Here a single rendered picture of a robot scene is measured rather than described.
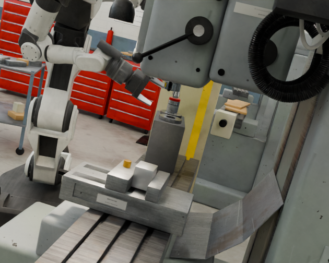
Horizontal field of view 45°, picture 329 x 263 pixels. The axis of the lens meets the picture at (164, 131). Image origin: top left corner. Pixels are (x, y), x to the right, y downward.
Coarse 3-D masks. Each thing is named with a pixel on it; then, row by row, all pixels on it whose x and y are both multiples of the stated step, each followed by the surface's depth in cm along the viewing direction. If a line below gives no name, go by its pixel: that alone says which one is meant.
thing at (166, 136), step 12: (156, 120) 147; (168, 120) 148; (180, 120) 151; (156, 132) 147; (168, 132) 147; (180, 132) 147; (156, 144) 148; (168, 144) 148; (180, 144) 148; (156, 156) 149; (168, 156) 149; (168, 168) 150
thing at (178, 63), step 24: (168, 0) 101; (192, 0) 100; (168, 24) 102; (216, 24) 100; (144, 48) 105; (168, 48) 103; (192, 48) 102; (144, 72) 106; (168, 72) 104; (192, 72) 103
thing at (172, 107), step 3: (168, 102) 160; (171, 102) 159; (174, 102) 158; (177, 102) 159; (168, 105) 160; (171, 105) 159; (174, 105) 159; (177, 105) 159; (168, 108) 160; (171, 108) 159; (174, 108) 159; (177, 108) 160; (168, 111) 160; (171, 111) 159; (174, 111) 159; (177, 111) 161
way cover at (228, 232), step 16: (272, 176) 124; (256, 192) 125; (272, 192) 112; (224, 208) 134; (240, 208) 126; (256, 208) 113; (272, 208) 103; (192, 224) 127; (208, 224) 127; (224, 224) 121; (240, 224) 114; (256, 224) 103; (176, 240) 117; (192, 240) 116; (208, 240) 116; (224, 240) 110; (240, 240) 104; (176, 256) 107; (192, 256) 107; (208, 256) 106
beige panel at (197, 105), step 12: (216, 84) 282; (168, 96) 290; (180, 96) 289; (192, 96) 287; (204, 96) 285; (216, 96) 284; (156, 108) 294; (180, 108) 290; (192, 108) 289; (204, 108) 287; (192, 120) 290; (204, 120) 289; (192, 132) 291; (204, 132) 290; (192, 144) 293; (204, 144) 292; (192, 156) 295
